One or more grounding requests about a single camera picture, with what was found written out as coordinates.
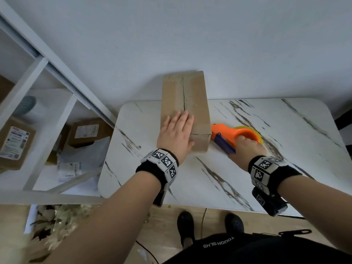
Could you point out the person's left hand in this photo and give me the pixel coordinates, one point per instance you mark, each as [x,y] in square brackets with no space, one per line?
[173,137]

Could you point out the person's right hand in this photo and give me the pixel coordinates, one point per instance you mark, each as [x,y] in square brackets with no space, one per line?
[246,152]

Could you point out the person's left little finger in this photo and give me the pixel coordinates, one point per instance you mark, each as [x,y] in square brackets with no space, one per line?
[166,123]

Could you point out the person's left thumb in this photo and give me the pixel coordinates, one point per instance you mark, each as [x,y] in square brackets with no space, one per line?
[190,146]

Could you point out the person's right fingers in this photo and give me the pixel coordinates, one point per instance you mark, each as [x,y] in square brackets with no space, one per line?
[241,138]

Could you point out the person's left middle finger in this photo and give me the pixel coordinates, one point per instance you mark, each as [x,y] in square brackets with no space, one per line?
[184,120]

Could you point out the orange tape dispenser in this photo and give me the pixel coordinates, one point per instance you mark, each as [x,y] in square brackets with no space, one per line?
[224,134]

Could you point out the long brown cardboard box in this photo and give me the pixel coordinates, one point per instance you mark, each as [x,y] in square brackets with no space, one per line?
[196,104]

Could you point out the person's right forearm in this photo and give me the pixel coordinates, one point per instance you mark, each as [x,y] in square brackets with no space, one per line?
[319,206]

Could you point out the person's left forearm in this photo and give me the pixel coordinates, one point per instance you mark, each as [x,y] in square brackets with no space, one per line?
[115,219]

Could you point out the yellow tape roll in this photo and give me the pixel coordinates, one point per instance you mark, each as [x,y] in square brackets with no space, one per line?
[255,132]

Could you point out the left wristband with marker tiles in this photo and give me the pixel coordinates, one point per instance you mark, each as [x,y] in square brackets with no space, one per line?
[162,163]

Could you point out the wristband with marker tiles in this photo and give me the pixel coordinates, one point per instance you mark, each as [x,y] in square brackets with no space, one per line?
[268,171]
[162,163]

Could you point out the right wristband with marker tiles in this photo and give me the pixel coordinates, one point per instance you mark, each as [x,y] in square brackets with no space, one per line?
[268,171]

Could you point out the person's black left shoe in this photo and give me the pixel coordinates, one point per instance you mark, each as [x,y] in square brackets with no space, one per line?
[185,225]

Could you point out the person's black shoe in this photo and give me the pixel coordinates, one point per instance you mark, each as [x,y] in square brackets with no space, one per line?
[185,225]
[234,224]

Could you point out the cardboard parcel with small label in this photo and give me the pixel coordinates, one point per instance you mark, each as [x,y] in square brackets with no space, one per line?
[88,131]

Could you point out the person's black right shoe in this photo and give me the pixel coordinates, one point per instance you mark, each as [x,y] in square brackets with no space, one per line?
[234,224]

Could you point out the grey plastic mailer bag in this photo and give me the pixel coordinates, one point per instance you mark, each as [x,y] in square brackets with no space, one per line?
[82,159]

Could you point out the black chair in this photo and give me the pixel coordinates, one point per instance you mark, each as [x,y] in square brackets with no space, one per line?
[343,120]

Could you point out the person's black shirt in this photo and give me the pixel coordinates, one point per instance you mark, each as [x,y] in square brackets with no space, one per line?
[261,251]

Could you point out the grey round ribbed object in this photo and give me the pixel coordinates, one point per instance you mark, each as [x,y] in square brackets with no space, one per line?
[26,105]

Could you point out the white shelf unit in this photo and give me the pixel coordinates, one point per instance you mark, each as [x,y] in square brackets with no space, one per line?
[30,76]

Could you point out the cardboard parcel with large label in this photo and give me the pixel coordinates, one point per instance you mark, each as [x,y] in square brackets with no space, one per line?
[15,142]

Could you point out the dried leaf bouquet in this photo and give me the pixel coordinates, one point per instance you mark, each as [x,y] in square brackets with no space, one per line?
[52,228]

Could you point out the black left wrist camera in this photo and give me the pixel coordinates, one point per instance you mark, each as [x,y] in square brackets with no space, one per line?
[159,196]

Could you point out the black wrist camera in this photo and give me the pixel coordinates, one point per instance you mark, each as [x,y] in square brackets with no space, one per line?
[159,196]
[271,203]

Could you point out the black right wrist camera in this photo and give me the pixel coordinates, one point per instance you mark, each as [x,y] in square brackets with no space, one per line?
[271,203]

